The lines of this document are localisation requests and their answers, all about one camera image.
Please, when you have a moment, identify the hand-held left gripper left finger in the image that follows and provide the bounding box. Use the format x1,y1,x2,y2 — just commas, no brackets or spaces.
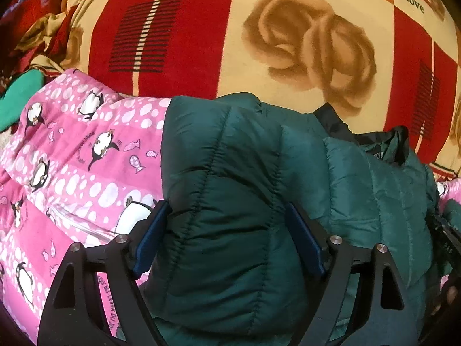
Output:
37,200,173,346

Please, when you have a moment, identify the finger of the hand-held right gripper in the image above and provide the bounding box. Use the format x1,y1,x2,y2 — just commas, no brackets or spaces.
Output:
430,212,461,278

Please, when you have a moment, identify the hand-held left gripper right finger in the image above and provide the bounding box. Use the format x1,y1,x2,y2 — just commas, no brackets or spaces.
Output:
284,201,420,346

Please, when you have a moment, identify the dark green puffer jacket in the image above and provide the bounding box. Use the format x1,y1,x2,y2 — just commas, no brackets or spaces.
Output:
139,93,454,346

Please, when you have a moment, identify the person's right hand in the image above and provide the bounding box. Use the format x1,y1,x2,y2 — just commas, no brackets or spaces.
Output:
429,274,461,318

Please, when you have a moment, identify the pink penguin print blanket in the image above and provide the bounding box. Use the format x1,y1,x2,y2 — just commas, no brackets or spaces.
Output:
0,68,461,346

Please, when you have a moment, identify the teal green cloth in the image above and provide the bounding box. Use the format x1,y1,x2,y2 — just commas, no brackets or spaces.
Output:
0,68,45,133

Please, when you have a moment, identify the red cream rose print blanket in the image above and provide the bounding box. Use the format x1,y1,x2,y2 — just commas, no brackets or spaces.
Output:
22,0,461,179

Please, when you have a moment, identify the red cloth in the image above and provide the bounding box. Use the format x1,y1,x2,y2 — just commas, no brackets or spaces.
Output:
0,0,69,56

